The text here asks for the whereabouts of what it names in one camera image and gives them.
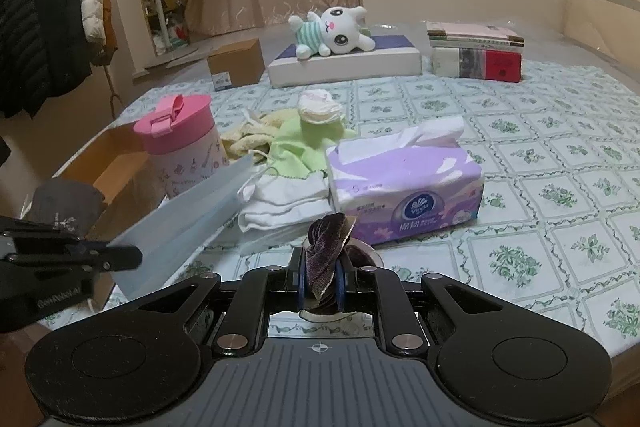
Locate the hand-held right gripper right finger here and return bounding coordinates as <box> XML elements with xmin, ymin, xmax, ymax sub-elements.
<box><xmin>334</xmin><ymin>257</ymin><xmax>506</xmax><ymax>358</ymax></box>

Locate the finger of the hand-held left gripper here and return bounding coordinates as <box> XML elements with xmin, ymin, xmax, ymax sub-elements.
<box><xmin>0</xmin><ymin>216</ymin><xmax>86</xmax><ymax>242</ymax></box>
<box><xmin>0</xmin><ymin>241</ymin><xmax>143</xmax><ymax>276</ymax></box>

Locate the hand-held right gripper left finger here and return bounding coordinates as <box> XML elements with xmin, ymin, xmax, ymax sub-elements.
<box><xmin>136</xmin><ymin>247</ymin><xmax>307</xmax><ymax>358</ymax></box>

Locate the dark grey cloth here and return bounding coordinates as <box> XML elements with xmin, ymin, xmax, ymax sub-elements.
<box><xmin>31</xmin><ymin>178</ymin><xmax>106</xmax><ymax>238</ymax></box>

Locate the dark brown scrunchie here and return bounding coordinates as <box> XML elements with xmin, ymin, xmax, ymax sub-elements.
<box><xmin>299</xmin><ymin>213</ymin><xmax>383</xmax><ymax>322</ymax></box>

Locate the blue face mask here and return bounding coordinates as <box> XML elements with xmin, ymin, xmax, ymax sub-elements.
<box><xmin>90</xmin><ymin>153</ymin><xmax>257</xmax><ymax>308</ymax></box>

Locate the green cloth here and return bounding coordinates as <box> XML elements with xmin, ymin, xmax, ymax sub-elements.
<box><xmin>267</xmin><ymin>117</ymin><xmax>358</xmax><ymax>180</ymax></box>

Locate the white pink cloth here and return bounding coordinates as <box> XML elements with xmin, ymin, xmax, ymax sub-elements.
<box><xmin>297</xmin><ymin>89</ymin><xmax>346</xmax><ymax>126</ymax></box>

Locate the purple tissue pack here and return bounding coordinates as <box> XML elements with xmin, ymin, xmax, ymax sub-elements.
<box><xmin>325</xmin><ymin>116</ymin><xmax>485</xmax><ymax>249</ymax></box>

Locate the pink lidded cup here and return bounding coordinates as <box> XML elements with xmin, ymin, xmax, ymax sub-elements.
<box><xmin>133</xmin><ymin>94</ymin><xmax>231</xmax><ymax>200</ymax></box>

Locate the yellow towel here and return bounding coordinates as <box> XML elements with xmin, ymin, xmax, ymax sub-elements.
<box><xmin>220</xmin><ymin>108</ymin><xmax>301</xmax><ymax>158</ymax></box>

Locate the gold coat rack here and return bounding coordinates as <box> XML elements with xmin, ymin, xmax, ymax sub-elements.
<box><xmin>0</xmin><ymin>0</ymin><xmax>123</xmax><ymax>120</ymax></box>

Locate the black puffer jacket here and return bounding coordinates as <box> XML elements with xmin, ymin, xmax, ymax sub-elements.
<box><xmin>27</xmin><ymin>0</ymin><xmax>94</xmax><ymax>108</ymax></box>
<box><xmin>0</xmin><ymin>0</ymin><xmax>51</xmax><ymax>120</ymax></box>

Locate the brown coat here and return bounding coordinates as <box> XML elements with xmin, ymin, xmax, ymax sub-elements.
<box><xmin>99</xmin><ymin>0</ymin><xmax>119</xmax><ymax>68</ymax></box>

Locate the flat white blue box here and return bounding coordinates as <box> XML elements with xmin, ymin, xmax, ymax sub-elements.
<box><xmin>266</xmin><ymin>34</ymin><xmax>423</xmax><ymax>88</ymax></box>

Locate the small closed cardboard box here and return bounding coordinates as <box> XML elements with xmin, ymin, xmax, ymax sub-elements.
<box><xmin>207</xmin><ymin>38</ymin><xmax>266</xmax><ymax>94</ymax></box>

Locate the white plush bunny toy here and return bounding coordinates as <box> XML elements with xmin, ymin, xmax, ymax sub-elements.
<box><xmin>289</xmin><ymin>5</ymin><xmax>376</xmax><ymax>59</ymax></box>

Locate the red white box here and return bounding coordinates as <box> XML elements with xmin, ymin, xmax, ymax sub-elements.
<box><xmin>431</xmin><ymin>46</ymin><xmax>523</xmax><ymax>82</ymax></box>

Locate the white book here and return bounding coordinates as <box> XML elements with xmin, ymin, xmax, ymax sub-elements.
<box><xmin>429</xmin><ymin>36</ymin><xmax>525</xmax><ymax>50</ymax></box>

